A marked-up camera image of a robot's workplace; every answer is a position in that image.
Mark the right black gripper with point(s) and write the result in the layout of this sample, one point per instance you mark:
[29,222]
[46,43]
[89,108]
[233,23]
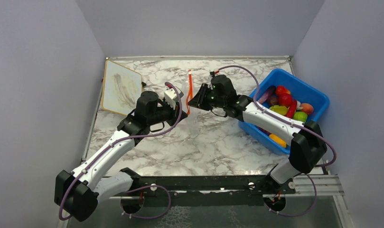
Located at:
[199,100]

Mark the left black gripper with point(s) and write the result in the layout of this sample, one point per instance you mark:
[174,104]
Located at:
[173,111]

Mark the clear orange zip bag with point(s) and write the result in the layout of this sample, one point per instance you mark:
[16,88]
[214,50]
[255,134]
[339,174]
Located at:
[190,94]

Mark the brown toy plum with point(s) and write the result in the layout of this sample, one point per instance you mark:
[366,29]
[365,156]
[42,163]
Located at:
[272,100]

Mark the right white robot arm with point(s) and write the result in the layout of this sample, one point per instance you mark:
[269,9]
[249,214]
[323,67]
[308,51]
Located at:
[304,139]

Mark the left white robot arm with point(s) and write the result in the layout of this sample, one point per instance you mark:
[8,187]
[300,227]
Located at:
[77,193]

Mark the white board yellow rim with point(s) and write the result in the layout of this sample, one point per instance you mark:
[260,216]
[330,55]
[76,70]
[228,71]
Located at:
[121,88]

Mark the purple toy eggplant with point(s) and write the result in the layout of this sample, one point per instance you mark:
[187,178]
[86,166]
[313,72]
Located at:
[269,92]

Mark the red toy tomato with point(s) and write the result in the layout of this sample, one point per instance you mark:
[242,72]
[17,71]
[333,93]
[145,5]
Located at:
[281,90]

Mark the yellow toy star fruit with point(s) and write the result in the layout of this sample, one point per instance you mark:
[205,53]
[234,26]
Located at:
[282,110]

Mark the red toy apple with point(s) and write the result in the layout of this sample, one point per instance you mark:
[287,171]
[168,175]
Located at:
[285,99]

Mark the red toy chili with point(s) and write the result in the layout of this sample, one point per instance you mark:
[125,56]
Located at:
[292,109]

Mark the orange toy bell pepper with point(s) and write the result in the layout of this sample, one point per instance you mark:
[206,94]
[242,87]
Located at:
[278,140]

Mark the blue plastic bin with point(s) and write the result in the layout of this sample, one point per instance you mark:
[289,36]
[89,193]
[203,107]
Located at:
[300,91]

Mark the green toy lime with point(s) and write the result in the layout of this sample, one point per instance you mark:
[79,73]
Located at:
[300,116]

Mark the orange toy peach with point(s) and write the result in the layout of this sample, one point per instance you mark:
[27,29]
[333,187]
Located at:
[307,108]

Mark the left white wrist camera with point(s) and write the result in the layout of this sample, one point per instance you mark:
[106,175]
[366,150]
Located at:
[172,96]

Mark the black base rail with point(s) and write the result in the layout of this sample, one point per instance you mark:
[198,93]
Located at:
[203,191]

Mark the aluminium frame rail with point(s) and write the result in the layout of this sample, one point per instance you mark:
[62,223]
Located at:
[325,185]

